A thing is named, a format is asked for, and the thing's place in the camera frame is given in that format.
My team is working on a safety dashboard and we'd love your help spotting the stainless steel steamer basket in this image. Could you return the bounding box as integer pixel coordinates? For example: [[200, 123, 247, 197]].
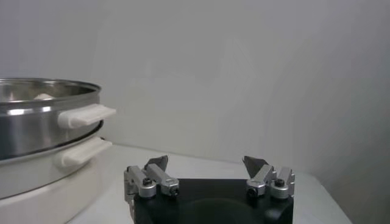
[[0, 77, 117, 161]]

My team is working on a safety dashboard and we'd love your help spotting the white steamed baozi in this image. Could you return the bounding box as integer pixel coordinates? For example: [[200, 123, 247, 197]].
[[33, 93, 56, 101]]

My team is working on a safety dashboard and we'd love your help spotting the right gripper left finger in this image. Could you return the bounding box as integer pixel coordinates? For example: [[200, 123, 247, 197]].
[[123, 155, 180, 211]]

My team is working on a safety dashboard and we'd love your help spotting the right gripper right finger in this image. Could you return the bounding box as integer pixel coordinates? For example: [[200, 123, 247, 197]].
[[242, 155, 296, 200]]

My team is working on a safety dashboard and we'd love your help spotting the white electric cooker pot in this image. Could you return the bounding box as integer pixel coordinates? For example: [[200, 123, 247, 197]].
[[0, 121, 113, 224]]

